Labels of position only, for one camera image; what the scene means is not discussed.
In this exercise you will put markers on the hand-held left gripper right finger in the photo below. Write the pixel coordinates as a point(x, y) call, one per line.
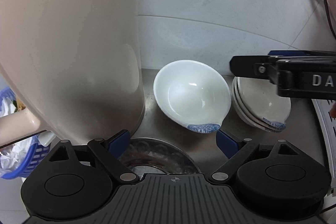
point(225, 142)

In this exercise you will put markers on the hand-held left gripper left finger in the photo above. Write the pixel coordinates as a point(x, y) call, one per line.
point(119, 144)

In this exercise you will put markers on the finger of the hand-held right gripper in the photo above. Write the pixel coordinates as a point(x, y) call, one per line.
point(249, 66)
point(302, 54)

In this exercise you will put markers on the person's right hand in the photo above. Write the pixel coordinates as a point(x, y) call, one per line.
point(333, 111)

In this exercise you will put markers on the stainless steel plate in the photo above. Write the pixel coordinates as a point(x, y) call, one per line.
point(162, 153)

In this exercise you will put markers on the grey vented appliance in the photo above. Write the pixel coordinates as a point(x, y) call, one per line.
point(328, 129)

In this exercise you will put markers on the white kettle plug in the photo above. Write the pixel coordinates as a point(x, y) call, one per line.
point(47, 138)

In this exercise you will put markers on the blue plastic waste basket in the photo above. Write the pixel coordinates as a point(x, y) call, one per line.
point(31, 161)

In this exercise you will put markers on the pile of paper wrappers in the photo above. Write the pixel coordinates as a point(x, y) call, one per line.
point(19, 106)

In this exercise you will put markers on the beige electric kettle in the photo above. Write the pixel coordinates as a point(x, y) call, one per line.
point(65, 43)

